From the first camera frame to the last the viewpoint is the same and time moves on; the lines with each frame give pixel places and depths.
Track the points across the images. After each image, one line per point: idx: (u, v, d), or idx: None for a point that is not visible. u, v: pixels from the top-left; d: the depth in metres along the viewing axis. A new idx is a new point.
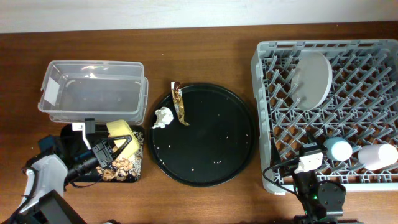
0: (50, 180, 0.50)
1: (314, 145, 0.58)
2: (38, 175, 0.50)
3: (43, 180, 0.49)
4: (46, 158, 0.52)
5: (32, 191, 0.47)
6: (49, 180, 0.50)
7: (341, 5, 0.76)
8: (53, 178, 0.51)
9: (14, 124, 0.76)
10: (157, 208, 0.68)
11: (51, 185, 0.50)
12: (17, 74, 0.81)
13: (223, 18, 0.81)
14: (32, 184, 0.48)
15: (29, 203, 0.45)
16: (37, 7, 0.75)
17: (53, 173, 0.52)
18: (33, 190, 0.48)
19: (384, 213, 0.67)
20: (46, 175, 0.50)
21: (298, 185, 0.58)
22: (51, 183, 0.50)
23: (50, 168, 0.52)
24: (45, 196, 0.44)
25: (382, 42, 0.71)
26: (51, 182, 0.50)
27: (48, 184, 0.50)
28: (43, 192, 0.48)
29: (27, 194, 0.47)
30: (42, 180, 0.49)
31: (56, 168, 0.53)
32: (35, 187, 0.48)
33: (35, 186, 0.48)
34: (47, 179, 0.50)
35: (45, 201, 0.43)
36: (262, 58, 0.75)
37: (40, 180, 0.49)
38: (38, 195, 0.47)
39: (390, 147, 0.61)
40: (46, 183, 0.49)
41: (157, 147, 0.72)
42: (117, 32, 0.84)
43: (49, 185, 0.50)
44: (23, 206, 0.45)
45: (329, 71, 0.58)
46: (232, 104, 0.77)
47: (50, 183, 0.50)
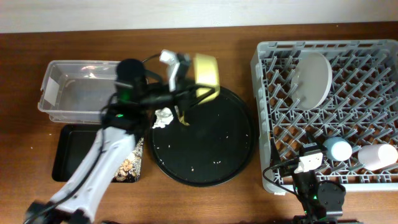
0: (103, 177, 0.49)
1: (314, 145, 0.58)
2: (102, 155, 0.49)
3: (97, 170, 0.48)
4: (115, 139, 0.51)
5: (77, 188, 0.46)
6: (100, 180, 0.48)
7: (341, 6, 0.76)
8: (107, 171, 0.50)
9: (14, 124, 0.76)
10: (157, 209, 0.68)
11: (99, 185, 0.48)
12: (17, 74, 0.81)
13: (222, 19, 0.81)
14: (86, 171, 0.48)
15: (65, 201, 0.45)
16: (37, 7, 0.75)
17: (111, 165, 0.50)
18: (81, 184, 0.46)
19: (384, 213, 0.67)
20: (105, 163, 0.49)
21: (298, 185, 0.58)
22: (101, 182, 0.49)
23: (114, 155, 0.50)
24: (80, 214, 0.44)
25: (381, 42, 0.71)
26: (102, 180, 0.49)
27: (97, 183, 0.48)
28: (86, 196, 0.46)
29: (73, 182, 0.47)
30: (97, 169, 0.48)
31: (122, 154, 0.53)
32: (84, 182, 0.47)
33: (84, 182, 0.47)
34: (100, 177, 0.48)
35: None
36: (262, 59, 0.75)
37: (95, 169, 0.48)
38: (80, 196, 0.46)
39: (390, 147, 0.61)
40: (94, 185, 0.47)
41: (157, 147, 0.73)
42: (117, 32, 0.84)
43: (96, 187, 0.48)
44: (63, 202, 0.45)
45: (329, 72, 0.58)
46: (232, 104, 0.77)
47: (99, 184, 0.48)
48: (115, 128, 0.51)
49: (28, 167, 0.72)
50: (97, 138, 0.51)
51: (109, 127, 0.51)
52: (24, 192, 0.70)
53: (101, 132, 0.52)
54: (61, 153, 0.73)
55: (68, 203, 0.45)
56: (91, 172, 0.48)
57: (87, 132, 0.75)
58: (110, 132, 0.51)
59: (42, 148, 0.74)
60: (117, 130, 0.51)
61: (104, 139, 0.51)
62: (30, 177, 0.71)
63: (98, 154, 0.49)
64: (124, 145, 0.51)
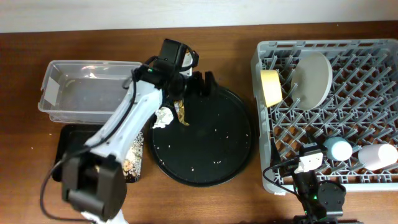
0: None
1: (314, 145, 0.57)
2: None
3: (125, 126, 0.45)
4: (150, 91, 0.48)
5: (109, 135, 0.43)
6: (130, 130, 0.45)
7: (341, 5, 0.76)
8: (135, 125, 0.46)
9: (14, 124, 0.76)
10: (157, 209, 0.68)
11: (129, 137, 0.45)
12: (17, 74, 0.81)
13: (223, 18, 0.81)
14: (115, 119, 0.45)
15: (99, 146, 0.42)
16: (37, 6, 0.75)
17: (141, 119, 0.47)
18: (125, 112, 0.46)
19: (384, 213, 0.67)
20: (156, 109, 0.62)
21: (298, 185, 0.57)
22: (127, 139, 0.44)
23: (143, 109, 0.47)
24: (115, 166, 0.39)
25: (382, 42, 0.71)
26: (130, 132, 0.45)
27: (126, 135, 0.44)
28: (117, 143, 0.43)
29: (102, 136, 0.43)
30: None
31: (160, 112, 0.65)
32: (115, 130, 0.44)
33: (119, 125, 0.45)
34: (130, 127, 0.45)
35: (110, 165, 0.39)
36: (262, 58, 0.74)
37: None
38: (112, 143, 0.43)
39: (390, 146, 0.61)
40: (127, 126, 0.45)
41: (157, 147, 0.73)
42: (117, 32, 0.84)
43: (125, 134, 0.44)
44: (94, 147, 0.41)
45: (329, 73, 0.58)
46: (233, 104, 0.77)
47: (129, 135, 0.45)
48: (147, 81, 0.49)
49: (29, 167, 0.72)
50: (127, 90, 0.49)
51: (138, 81, 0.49)
52: (25, 192, 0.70)
53: (132, 85, 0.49)
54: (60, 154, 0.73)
55: (101, 149, 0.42)
56: (123, 121, 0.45)
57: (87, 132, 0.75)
58: (141, 84, 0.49)
59: (43, 148, 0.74)
60: (146, 84, 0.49)
61: None
62: (31, 177, 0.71)
63: (129, 104, 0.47)
64: (152, 103, 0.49)
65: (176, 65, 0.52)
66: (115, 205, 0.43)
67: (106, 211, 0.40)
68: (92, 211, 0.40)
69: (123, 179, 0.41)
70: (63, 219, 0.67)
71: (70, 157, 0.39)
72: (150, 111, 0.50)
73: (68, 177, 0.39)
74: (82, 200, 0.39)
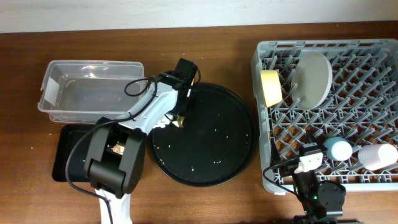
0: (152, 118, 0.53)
1: (314, 145, 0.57)
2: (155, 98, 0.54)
3: (149, 109, 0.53)
4: (168, 89, 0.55)
5: (137, 114, 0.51)
6: (153, 114, 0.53)
7: (341, 5, 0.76)
8: (157, 112, 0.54)
9: (14, 124, 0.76)
10: (157, 208, 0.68)
11: (151, 119, 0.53)
12: (17, 74, 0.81)
13: (223, 18, 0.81)
14: (141, 102, 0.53)
15: (126, 122, 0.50)
16: (37, 6, 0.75)
17: (160, 108, 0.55)
18: (147, 103, 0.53)
19: (384, 213, 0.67)
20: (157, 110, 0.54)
21: (298, 185, 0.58)
22: (150, 122, 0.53)
23: (162, 102, 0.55)
24: (141, 137, 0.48)
25: (382, 42, 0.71)
26: (152, 117, 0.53)
27: (150, 117, 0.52)
28: (142, 121, 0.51)
29: (131, 111, 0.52)
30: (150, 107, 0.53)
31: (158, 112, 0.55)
32: (142, 111, 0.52)
33: (145, 107, 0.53)
34: (152, 113, 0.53)
35: (137, 136, 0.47)
36: (262, 58, 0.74)
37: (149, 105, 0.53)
38: (138, 121, 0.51)
39: (390, 146, 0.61)
40: (150, 113, 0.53)
41: (157, 147, 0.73)
42: (117, 31, 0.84)
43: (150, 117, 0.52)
44: (124, 122, 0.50)
45: (329, 71, 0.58)
46: (233, 104, 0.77)
47: (151, 117, 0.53)
48: (165, 84, 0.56)
49: (28, 167, 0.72)
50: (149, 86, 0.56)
51: (160, 83, 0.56)
52: (25, 192, 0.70)
53: (153, 83, 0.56)
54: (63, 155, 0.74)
55: (129, 122, 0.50)
56: (146, 106, 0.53)
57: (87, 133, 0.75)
58: (162, 84, 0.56)
59: (43, 149, 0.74)
60: (168, 86, 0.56)
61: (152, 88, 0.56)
62: (31, 177, 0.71)
63: (150, 97, 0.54)
64: (168, 98, 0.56)
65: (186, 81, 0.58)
66: (132, 182, 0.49)
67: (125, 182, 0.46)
68: (112, 184, 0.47)
69: (142, 155, 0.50)
70: (63, 219, 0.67)
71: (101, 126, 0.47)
72: (166, 107, 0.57)
73: (97, 145, 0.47)
74: (104, 170, 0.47)
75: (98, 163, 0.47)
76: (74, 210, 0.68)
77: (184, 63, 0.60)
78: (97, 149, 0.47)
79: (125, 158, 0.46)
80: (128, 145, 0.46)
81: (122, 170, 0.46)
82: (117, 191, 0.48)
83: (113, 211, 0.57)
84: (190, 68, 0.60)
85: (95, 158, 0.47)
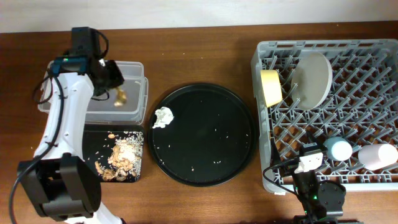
0: (76, 122, 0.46)
1: (314, 145, 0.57)
2: (65, 101, 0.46)
3: (67, 117, 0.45)
4: (76, 81, 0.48)
5: (55, 137, 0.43)
6: (74, 124, 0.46)
7: (341, 5, 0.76)
8: (78, 117, 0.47)
9: (13, 124, 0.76)
10: (157, 208, 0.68)
11: (74, 129, 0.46)
12: (17, 74, 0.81)
13: (223, 18, 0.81)
14: (58, 112, 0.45)
15: (49, 152, 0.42)
16: (37, 6, 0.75)
17: (79, 107, 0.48)
18: (60, 122, 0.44)
19: (384, 213, 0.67)
20: (73, 107, 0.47)
21: (298, 185, 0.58)
22: (74, 133, 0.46)
23: (76, 100, 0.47)
24: (73, 161, 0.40)
25: (382, 42, 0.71)
26: (76, 126, 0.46)
27: (72, 130, 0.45)
28: (64, 141, 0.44)
29: (50, 140, 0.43)
30: (68, 111, 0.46)
31: (84, 95, 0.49)
32: (60, 127, 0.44)
33: (61, 122, 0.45)
34: (72, 121, 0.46)
35: (68, 162, 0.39)
36: (262, 58, 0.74)
37: (65, 111, 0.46)
38: (61, 143, 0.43)
39: (391, 147, 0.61)
40: (71, 125, 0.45)
41: (157, 147, 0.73)
42: (117, 31, 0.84)
43: (72, 130, 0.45)
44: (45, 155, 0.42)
45: (329, 71, 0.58)
46: (232, 104, 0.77)
47: (73, 127, 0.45)
48: (69, 72, 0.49)
49: None
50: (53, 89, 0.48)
51: (61, 75, 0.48)
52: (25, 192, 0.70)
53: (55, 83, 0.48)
54: None
55: (52, 152, 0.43)
56: (64, 108, 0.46)
57: (87, 131, 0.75)
58: (63, 79, 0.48)
59: None
60: (73, 74, 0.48)
61: (55, 89, 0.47)
62: None
63: (60, 101, 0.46)
64: (83, 89, 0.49)
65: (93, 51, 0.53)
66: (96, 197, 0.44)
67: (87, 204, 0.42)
68: (74, 210, 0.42)
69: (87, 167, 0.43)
70: None
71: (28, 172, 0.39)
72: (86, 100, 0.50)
73: (33, 192, 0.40)
74: (58, 203, 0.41)
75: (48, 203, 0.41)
76: None
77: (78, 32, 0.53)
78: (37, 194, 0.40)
79: (72, 188, 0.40)
80: (65, 174, 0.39)
81: (74, 196, 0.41)
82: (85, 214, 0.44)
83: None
84: (87, 39, 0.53)
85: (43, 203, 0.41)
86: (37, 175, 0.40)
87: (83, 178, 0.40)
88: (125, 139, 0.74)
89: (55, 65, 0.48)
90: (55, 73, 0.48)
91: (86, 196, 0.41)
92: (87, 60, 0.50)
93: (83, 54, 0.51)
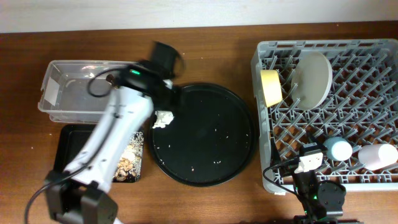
0: (115, 151, 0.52)
1: (314, 145, 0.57)
2: (117, 122, 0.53)
3: (112, 137, 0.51)
4: (134, 104, 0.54)
5: (91, 159, 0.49)
6: (113, 150, 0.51)
7: (341, 5, 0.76)
8: (120, 142, 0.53)
9: (13, 124, 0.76)
10: (157, 208, 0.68)
11: (112, 156, 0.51)
12: (17, 74, 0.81)
13: (223, 18, 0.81)
14: (104, 132, 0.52)
15: (80, 171, 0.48)
16: (37, 7, 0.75)
17: (121, 137, 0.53)
18: (100, 144, 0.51)
19: (384, 213, 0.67)
20: (103, 129, 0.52)
21: (298, 185, 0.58)
22: (112, 158, 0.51)
23: (127, 124, 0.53)
24: (99, 193, 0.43)
25: (382, 42, 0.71)
26: (115, 152, 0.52)
27: (110, 155, 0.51)
28: (99, 165, 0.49)
29: (84, 160, 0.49)
30: (112, 136, 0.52)
31: (130, 117, 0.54)
32: (99, 152, 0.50)
33: (101, 145, 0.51)
34: (114, 145, 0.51)
35: (92, 195, 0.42)
36: (262, 58, 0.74)
37: (110, 136, 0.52)
38: (95, 167, 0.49)
39: (391, 147, 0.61)
40: (109, 152, 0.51)
41: (157, 147, 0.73)
42: (117, 31, 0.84)
43: (110, 157, 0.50)
44: (76, 173, 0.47)
45: (329, 71, 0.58)
46: (233, 104, 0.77)
47: (112, 155, 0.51)
48: (134, 86, 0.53)
49: (28, 167, 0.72)
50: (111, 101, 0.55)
51: (129, 80, 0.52)
52: (25, 192, 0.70)
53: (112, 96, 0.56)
54: (61, 152, 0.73)
55: (84, 173, 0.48)
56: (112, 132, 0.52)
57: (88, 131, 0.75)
58: (124, 93, 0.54)
59: (43, 149, 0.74)
60: (140, 84, 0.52)
61: (112, 102, 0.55)
62: (31, 177, 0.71)
63: (112, 119, 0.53)
64: (134, 117, 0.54)
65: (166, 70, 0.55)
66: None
67: None
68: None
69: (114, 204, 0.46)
70: None
71: (52, 185, 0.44)
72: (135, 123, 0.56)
73: (53, 201, 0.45)
74: (70, 219, 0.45)
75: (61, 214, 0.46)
76: None
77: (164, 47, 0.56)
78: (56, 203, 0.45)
79: (86, 217, 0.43)
80: (85, 205, 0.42)
81: (85, 223, 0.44)
82: None
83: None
84: (159, 54, 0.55)
85: (57, 212, 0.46)
86: (61, 188, 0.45)
87: (102, 213, 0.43)
88: None
89: (120, 75, 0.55)
90: (120, 83, 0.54)
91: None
92: (157, 79, 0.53)
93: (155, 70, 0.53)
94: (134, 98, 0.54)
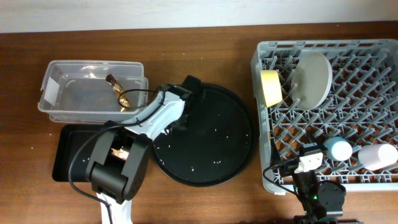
0: (157, 123, 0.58)
1: (314, 145, 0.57)
2: (161, 106, 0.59)
3: (153, 119, 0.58)
4: (176, 100, 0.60)
5: (144, 119, 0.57)
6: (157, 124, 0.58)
7: (341, 5, 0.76)
8: (161, 121, 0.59)
9: (13, 124, 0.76)
10: (157, 208, 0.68)
11: (156, 127, 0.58)
12: (17, 74, 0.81)
13: (223, 18, 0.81)
14: (150, 109, 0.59)
15: (134, 127, 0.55)
16: (37, 7, 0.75)
17: (161, 122, 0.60)
18: (145, 118, 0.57)
19: (384, 213, 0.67)
20: (150, 109, 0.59)
21: (298, 185, 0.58)
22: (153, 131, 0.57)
23: (169, 111, 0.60)
24: (146, 141, 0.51)
25: (382, 42, 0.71)
26: (157, 124, 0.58)
27: (155, 124, 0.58)
28: (148, 127, 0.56)
29: (139, 120, 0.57)
30: (154, 114, 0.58)
31: (170, 110, 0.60)
32: (145, 120, 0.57)
33: (150, 118, 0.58)
34: (157, 121, 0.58)
35: (141, 142, 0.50)
36: (262, 58, 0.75)
37: (152, 114, 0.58)
38: (144, 126, 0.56)
39: (390, 147, 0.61)
40: (154, 121, 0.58)
41: (157, 147, 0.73)
42: (117, 31, 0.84)
43: (153, 129, 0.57)
44: (130, 127, 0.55)
45: (329, 71, 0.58)
46: (232, 105, 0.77)
47: (155, 124, 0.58)
48: (167, 96, 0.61)
49: (28, 167, 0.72)
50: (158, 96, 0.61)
51: (168, 91, 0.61)
52: (25, 192, 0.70)
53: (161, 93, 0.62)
54: (62, 153, 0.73)
55: (135, 127, 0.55)
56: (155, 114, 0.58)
57: (88, 132, 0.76)
58: (171, 93, 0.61)
59: (43, 149, 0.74)
60: (175, 95, 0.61)
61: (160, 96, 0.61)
62: (31, 176, 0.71)
63: (159, 105, 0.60)
64: (170, 109, 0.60)
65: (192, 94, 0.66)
66: (134, 189, 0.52)
67: (127, 186, 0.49)
68: (113, 188, 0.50)
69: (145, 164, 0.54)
70: (63, 219, 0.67)
71: (106, 130, 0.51)
72: (172, 115, 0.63)
73: (99, 145, 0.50)
74: (107, 174, 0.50)
75: (100, 167, 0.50)
76: (75, 210, 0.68)
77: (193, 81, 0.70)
78: (100, 154, 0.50)
79: (130, 163, 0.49)
80: (135, 149, 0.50)
81: (125, 174, 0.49)
82: (118, 198, 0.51)
83: (114, 214, 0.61)
84: (196, 85, 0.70)
85: (99, 160, 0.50)
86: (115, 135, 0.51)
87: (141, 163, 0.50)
88: None
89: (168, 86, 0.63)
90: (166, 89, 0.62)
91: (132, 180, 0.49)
92: (188, 94, 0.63)
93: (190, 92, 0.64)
94: (172, 94, 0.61)
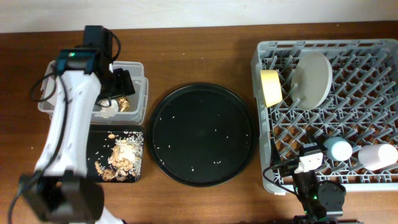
0: (81, 122, 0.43)
1: (314, 145, 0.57)
2: (71, 105, 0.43)
3: (70, 126, 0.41)
4: (83, 84, 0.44)
5: (58, 147, 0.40)
6: (79, 134, 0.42)
7: (341, 5, 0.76)
8: (84, 122, 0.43)
9: (13, 124, 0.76)
10: (157, 208, 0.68)
11: (79, 140, 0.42)
12: (17, 74, 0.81)
13: (223, 18, 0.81)
14: (62, 120, 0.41)
15: (51, 165, 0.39)
16: (37, 7, 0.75)
17: (85, 113, 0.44)
18: (61, 137, 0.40)
19: (384, 213, 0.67)
20: (60, 115, 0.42)
21: (298, 185, 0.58)
22: (79, 149, 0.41)
23: (81, 104, 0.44)
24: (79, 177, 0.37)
25: (382, 41, 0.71)
26: (80, 135, 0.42)
27: (76, 140, 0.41)
28: (69, 153, 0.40)
29: (49, 149, 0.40)
30: (69, 122, 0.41)
31: (89, 98, 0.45)
32: (63, 137, 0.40)
33: (64, 132, 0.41)
34: (77, 127, 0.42)
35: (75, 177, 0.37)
36: (262, 58, 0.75)
37: (68, 122, 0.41)
38: (64, 155, 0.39)
39: (390, 147, 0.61)
40: (76, 130, 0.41)
41: (157, 147, 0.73)
42: (117, 31, 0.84)
43: (77, 144, 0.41)
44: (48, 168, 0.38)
45: (329, 71, 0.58)
46: (233, 104, 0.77)
47: (78, 137, 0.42)
48: (74, 70, 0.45)
49: (28, 168, 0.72)
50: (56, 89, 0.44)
51: (64, 72, 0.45)
52: None
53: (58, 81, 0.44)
54: None
55: (55, 166, 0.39)
56: (65, 93, 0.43)
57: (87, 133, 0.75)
58: (68, 79, 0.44)
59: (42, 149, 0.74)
60: (78, 72, 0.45)
61: (59, 91, 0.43)
62: None
63: (64, 104, 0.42)
64: (88, 94, 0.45)
65: (102, 53, 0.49)
66: (97, 208, 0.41)
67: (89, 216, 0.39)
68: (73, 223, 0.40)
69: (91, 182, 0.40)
70: None
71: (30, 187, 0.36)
72: (93, 100, 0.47)
73: (33, 204, 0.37)
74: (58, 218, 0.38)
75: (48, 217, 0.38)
76: None
77: (91, 31, 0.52)
78: (38, 209, 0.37)
79: (76, 205, 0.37)
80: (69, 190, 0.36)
81: (77, 211, 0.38)
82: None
83: None
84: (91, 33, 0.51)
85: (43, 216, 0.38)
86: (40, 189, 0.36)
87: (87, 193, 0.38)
88: (125, 139, 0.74)
89: (59, 61, 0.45)
90: (59, 70, 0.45)
91: (91, 211, 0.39)
92: (96, 57, 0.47)
93: (93, 50, 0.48)
94: (76, 77, 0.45)
